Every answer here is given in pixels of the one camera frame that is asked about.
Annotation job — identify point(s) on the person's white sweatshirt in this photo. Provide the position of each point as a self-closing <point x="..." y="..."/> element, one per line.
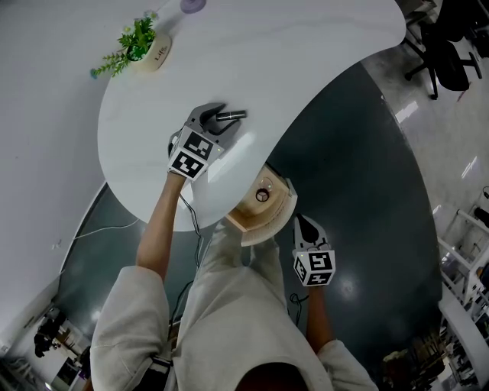
<point x="229" y="343"/>

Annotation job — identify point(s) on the green plant in cream pot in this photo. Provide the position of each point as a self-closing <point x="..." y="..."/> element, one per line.
<point x="153" y="53"/>

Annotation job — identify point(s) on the white curved desk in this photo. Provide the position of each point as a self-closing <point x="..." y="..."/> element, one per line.
<point x="248" y="65"/>

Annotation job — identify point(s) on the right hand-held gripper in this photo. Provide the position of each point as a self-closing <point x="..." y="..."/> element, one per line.
<point x="315" y="265"/>

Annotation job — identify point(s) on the black office chair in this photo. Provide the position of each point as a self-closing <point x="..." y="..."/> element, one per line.
<point x="447" y="65"/>

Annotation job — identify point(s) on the person's light trousers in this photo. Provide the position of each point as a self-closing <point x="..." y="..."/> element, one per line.
<point x="237" y="275"/>

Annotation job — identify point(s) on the small grey lantern lamp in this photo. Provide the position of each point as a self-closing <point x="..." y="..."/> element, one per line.
<point x="193" y="5"/>

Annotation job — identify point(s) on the black rectangular stick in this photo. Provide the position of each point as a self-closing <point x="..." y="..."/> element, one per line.
<point x="233" y="115"/>

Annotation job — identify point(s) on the person's right forearm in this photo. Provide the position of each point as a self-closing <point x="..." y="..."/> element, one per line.
<point x="319" y="320"/>

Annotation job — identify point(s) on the white metal frame rack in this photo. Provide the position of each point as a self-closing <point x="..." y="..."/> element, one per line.
<point x="462" y="259"/>

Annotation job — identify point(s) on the round compact case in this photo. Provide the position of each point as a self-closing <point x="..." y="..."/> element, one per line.
<point x="262" y="194"/>

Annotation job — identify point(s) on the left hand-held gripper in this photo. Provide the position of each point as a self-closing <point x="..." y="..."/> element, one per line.
<point x="193" y="154"/>

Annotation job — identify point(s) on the person's left forearm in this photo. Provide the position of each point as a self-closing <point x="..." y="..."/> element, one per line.
<point x="158" y="233"/>

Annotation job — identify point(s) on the large wooden drawer white front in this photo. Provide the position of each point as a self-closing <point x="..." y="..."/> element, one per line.
<point x="267" y="225"/>

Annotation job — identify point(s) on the black tripod equipment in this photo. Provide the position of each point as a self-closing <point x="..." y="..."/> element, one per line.
<point x="47" y="336"/>

